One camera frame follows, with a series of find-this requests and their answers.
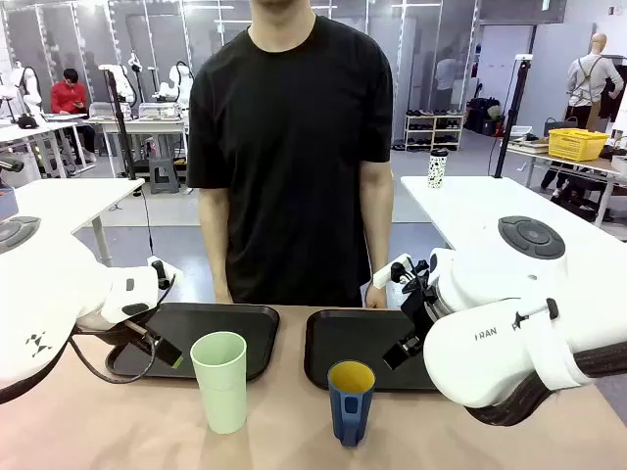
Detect black braided cable sleeve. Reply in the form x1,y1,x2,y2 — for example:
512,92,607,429
462,341,627,428

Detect black bags pile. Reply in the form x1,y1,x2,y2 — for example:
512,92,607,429
463,96,506,138

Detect white shoe rack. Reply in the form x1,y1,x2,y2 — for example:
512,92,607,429
403,112,466,153

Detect white side table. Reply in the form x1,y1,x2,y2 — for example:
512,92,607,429
0,176,147,268
399,174,627,256

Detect pale green tall cup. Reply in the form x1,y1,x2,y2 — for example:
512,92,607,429
189,331,248,436

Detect person in black t-shirt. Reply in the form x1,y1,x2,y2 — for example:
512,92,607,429
185,0,396,308

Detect background wooden work table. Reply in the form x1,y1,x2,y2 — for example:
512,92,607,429
506,139,627,227

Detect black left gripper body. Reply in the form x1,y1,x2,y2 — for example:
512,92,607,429
117,318,164,354

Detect white spotted water bottle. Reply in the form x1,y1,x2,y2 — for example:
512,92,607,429
427,148,450,190

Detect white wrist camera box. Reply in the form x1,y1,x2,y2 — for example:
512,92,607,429
371,253,413,289
145,255,186,291

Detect yellow plastic basket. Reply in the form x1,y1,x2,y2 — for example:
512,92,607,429
547,127,611,163

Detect person's left hand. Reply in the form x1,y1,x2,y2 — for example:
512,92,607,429
364,284,391,310

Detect mannequin with grey shirt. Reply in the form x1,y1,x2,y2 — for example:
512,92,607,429
566,32,626,131

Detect black right arm connector cables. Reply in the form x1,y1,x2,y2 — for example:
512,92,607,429
390,258,434,296

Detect person's right forearm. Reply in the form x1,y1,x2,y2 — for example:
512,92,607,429
197,187,234,301

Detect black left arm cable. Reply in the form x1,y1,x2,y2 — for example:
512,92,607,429
67,272,178,385

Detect blue mug yellow inside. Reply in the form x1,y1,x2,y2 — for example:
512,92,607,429
326,359,377,448

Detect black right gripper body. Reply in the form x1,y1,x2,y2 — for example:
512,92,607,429
401,286,443,340

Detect black camera stand pole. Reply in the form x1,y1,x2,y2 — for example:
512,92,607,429
97,64,138,182
492,54,534,179

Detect grey step stool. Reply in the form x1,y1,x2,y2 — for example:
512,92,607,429
147,156,181,196

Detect background white desk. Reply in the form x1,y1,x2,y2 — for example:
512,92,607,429
0,117,95,180

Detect black plastic tray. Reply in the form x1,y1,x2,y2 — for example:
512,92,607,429
105,302,281,383
304,307,442,394

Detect person's left forearm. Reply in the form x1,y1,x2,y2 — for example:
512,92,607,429
361,160,396,294

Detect seated person in red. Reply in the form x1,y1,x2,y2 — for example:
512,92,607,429
49,68,100,164

